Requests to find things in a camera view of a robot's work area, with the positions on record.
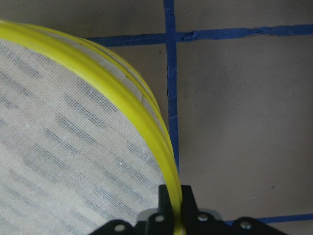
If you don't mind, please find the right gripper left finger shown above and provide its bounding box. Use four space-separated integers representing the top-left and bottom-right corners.
157 185 173 235

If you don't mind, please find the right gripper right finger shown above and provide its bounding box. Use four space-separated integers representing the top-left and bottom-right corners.
181 185 198 235

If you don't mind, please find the yellow steamer layer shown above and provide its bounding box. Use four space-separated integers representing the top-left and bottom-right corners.
0 21 183 235
80 38 176 160

